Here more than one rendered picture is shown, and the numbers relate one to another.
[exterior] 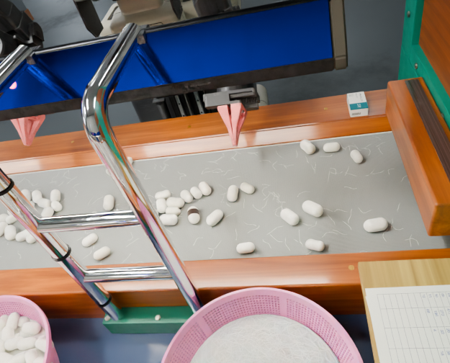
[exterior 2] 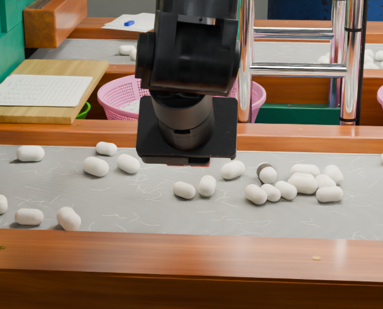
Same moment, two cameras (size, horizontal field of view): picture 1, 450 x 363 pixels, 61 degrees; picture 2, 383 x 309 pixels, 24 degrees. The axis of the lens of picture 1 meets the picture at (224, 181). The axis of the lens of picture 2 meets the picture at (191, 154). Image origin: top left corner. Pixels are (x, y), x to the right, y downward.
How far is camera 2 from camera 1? 1.53 m
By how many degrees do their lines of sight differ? 116
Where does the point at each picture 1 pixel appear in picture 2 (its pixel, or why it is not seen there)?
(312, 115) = (34, 240)
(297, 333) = not seen: hidden behind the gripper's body
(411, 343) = (58, 91)
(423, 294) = (30, 103)
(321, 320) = (120, 118)
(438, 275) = (8, 109)
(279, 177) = (131, 205)
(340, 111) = not seen: outside the picture
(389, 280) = (50, 109)
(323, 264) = (104, 126)
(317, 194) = (81, 186)
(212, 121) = (258, 260)
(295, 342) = not seen: hidden behind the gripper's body
